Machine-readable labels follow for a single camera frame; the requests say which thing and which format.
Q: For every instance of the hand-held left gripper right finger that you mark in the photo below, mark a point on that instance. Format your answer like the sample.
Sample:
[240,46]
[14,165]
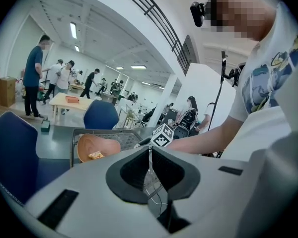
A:
[208,182]

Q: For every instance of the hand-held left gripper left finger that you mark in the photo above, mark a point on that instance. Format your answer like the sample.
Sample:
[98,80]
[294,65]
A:
[94,182]

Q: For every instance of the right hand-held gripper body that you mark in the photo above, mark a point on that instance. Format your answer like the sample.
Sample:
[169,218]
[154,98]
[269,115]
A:
[162,135]

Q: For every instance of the orange patterned snack packet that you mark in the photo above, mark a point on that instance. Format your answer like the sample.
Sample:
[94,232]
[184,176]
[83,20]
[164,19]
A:
[96,155]

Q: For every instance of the wooden bowl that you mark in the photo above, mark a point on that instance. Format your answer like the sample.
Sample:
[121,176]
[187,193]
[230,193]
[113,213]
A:
[99,145]

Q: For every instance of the person's right forearm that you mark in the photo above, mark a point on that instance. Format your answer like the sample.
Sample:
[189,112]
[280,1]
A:
[201,140]

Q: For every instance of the black office chair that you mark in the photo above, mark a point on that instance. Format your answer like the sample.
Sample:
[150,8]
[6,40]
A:
[146,116]

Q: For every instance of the wicker glass-top table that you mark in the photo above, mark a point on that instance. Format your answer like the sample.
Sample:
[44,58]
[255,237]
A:
[129,137]

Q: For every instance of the blue chair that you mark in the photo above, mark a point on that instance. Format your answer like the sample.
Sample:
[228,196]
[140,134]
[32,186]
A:
[101,115]
[12,152]

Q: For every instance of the ceiling light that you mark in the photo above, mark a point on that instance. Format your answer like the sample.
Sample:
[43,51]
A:
[77,48]
[119,68]
[138,67]
[73,30]

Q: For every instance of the dark teal box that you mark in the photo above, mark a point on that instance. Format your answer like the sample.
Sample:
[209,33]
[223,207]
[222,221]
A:
[45,127]

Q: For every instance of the light wooden table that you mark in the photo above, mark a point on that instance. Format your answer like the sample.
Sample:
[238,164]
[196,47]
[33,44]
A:
[64,103]

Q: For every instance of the orange wooden box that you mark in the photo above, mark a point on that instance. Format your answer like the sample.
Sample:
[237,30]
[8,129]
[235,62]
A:
[72,99]

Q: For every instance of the black tripod stand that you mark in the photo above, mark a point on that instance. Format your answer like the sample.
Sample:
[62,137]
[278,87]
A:
[223,58]

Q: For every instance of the person's white printed shirt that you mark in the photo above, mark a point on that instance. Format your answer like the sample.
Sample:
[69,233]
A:
[263,95]

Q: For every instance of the black balcony railing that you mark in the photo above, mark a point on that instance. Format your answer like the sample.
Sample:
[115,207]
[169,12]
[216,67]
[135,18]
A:
[164,21]

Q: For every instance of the cardboard box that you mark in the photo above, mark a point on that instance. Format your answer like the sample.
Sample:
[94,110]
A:
[7,92]

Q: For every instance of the person's head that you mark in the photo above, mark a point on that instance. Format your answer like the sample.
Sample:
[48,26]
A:
[241,11]

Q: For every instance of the black head camera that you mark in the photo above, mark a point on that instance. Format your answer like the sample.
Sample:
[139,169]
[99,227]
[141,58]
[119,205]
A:
[197,14]

